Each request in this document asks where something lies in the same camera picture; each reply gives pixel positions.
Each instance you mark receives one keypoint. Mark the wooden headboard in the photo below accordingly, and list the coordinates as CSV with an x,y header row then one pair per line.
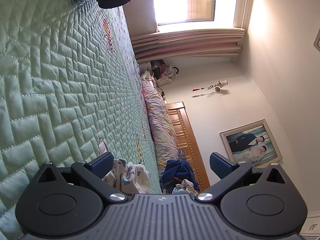
x,y
186,141

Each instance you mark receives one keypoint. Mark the navy blue garment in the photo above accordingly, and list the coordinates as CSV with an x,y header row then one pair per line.
x,y
175,172

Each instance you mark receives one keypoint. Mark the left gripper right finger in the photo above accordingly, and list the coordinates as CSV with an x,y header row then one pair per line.
x,y
231,176

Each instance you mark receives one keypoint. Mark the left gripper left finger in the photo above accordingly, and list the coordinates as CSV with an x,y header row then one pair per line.
x,y
90,175

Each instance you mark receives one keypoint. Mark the framed wall picture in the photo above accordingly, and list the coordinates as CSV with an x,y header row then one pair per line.
x,y
253,143

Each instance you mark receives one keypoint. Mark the floral pillow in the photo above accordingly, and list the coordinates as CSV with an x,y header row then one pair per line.
x,y
162,129

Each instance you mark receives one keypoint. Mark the hanging wall ornament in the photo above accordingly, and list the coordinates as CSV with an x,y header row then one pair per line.
x,y
217,87

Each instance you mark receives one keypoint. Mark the green quilted bee bedspread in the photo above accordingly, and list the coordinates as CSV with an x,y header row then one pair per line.
x,y
69,78

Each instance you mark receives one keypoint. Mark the white letter-print shirt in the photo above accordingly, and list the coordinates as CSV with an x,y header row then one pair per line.
x,y
128,178

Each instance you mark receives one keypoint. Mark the pink curtain right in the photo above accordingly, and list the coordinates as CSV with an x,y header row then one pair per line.
x,y
190,43

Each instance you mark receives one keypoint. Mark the white patterned garment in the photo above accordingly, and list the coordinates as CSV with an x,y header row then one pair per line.
x,y
185,187

